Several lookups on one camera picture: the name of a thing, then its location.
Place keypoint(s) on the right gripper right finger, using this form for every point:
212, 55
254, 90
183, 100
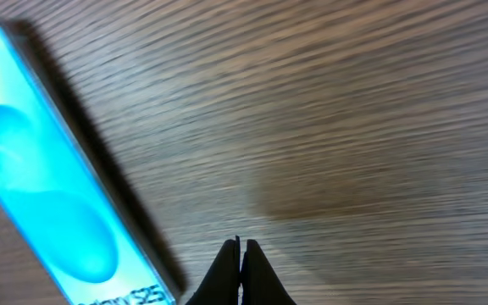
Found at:
260, 283

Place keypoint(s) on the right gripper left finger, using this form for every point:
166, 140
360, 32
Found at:
221, 283

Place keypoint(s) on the cyan screen smartphone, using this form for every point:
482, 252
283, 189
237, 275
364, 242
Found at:
60, 199

